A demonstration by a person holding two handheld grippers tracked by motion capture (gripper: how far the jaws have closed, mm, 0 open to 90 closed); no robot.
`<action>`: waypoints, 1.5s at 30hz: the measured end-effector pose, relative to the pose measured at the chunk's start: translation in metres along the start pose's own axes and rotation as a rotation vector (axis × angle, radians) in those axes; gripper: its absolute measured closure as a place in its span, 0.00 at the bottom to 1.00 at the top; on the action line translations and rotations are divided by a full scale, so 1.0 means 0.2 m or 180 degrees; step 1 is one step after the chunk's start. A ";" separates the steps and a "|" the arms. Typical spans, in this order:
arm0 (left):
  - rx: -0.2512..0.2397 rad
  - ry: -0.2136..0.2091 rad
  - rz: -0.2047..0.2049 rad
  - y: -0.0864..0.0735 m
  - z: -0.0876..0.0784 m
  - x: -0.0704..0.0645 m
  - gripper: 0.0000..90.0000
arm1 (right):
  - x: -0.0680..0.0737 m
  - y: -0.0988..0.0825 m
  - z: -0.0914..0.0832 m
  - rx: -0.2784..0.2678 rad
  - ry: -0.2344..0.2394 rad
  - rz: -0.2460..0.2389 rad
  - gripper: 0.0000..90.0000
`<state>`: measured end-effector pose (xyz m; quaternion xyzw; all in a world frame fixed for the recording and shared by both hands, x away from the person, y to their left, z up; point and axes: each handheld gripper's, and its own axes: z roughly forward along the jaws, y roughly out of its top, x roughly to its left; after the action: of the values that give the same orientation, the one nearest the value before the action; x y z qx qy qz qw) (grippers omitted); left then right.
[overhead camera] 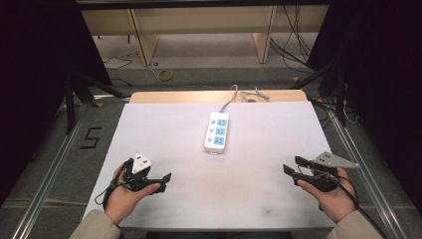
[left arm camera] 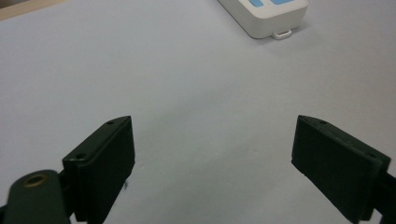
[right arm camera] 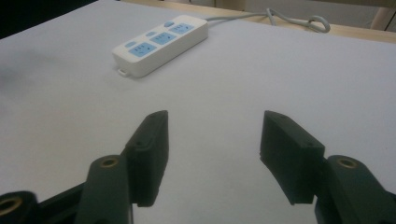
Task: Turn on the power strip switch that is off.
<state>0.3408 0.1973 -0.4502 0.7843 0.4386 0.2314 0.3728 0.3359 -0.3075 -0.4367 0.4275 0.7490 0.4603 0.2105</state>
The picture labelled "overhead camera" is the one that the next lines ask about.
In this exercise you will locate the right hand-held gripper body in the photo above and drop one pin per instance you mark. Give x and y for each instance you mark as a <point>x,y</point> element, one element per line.
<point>326,171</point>

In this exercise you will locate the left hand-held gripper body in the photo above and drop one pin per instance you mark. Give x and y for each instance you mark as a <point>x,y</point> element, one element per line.
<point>138,168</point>

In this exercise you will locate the white power strip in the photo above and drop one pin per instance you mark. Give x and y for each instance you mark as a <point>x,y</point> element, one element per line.
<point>217,132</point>

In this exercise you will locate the person's right hand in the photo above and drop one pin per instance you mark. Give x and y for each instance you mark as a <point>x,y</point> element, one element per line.
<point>333,199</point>

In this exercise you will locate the person's left hand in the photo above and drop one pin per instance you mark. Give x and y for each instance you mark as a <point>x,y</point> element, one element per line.
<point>127,197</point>

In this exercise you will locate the white table mat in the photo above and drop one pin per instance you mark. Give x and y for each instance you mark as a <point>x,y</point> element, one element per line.
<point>185,186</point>

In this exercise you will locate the wooden table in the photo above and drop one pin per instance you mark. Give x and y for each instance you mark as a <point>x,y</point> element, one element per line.
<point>185,97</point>

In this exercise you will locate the black metal stand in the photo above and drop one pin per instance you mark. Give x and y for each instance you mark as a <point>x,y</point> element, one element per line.
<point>331,83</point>
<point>78,96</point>

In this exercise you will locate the yellow tape roll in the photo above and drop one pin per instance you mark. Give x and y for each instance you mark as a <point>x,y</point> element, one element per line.
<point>165,74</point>

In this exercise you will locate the wooden desk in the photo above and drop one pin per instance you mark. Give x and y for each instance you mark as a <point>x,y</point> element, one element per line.
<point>205,20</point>

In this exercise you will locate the aluminium floor rail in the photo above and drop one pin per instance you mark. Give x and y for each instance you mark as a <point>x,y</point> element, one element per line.
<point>49,172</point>
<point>365,172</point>

